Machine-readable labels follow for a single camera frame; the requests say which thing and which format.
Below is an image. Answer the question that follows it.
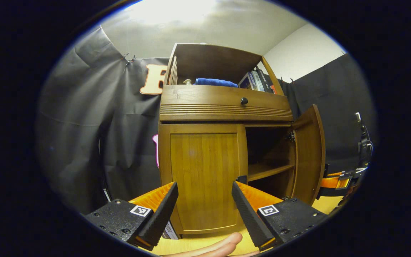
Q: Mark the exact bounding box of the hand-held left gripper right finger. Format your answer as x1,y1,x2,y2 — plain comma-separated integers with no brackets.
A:
231,181,329,251

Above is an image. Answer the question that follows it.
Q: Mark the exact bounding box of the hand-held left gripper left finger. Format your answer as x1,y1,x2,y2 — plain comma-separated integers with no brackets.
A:
84,181,179,251

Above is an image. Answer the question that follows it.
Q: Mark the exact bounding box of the wooden cabinet door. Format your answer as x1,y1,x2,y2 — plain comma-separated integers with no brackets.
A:
291,104,326,206
159,123,249,235

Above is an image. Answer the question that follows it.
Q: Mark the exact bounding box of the wooden double-door shoe cabinet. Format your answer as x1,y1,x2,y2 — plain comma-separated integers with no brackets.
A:
157,43,297,239

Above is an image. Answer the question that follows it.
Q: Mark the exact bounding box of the black backdrop cloth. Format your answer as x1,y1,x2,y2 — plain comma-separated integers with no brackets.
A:
36,26,377,215

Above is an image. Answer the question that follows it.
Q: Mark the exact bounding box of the black spine book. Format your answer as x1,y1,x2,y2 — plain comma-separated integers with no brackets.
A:
257,69,275,94

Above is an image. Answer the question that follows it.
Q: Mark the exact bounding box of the wooden drawer with black knob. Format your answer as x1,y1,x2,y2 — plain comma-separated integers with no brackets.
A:
159,85,294,122

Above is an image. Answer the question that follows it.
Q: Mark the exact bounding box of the grey spine book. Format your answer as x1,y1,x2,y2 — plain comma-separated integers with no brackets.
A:
250,71,265,92

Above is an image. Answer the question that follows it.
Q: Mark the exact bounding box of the blue cover book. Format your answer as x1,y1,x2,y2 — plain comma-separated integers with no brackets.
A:
238,72,257,90

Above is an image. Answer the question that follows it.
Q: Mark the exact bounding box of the blue folded towel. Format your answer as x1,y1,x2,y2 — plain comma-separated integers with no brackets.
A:
195,78,239,88

